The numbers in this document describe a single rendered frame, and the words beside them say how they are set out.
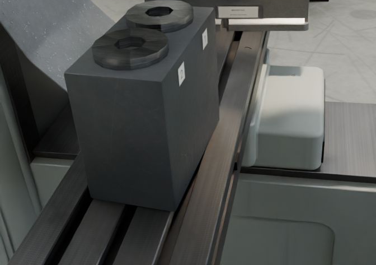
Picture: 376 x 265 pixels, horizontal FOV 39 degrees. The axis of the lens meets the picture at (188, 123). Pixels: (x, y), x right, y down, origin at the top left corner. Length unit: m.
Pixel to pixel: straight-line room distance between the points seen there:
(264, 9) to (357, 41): 2.34
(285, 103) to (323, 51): 2.22
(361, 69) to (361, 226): 2.05
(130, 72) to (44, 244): 0.23
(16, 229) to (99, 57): 0.75
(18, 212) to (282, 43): 2.43
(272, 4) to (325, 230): 0.48
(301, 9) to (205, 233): 0.63
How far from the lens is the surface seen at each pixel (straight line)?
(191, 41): 0.66
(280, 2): 1.14
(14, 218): 1.28
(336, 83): 2.96
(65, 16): 1.20
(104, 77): 0.60
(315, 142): 1.02
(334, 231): 1.15
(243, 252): 1.23
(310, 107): 1.09
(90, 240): 0.66
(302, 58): 3.21
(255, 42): 1.10
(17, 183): 1.22
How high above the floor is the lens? 1.41
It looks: 33 degrees down
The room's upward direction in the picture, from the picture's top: 5 degrees counter-clockwise
